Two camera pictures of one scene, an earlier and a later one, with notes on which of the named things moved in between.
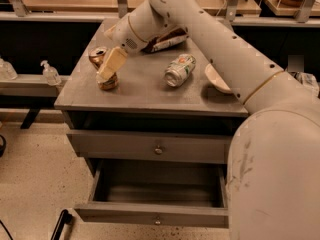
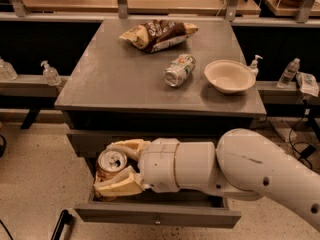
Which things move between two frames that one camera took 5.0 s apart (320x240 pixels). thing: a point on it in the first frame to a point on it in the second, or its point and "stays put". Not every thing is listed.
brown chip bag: [163, 41] stays put
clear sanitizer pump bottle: [50, 75] stays put
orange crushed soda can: [96, 55] to [109, 162]
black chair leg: [64, 218] stays put
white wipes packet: [308, 80] stays put
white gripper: [124, 37] to [157, 164]
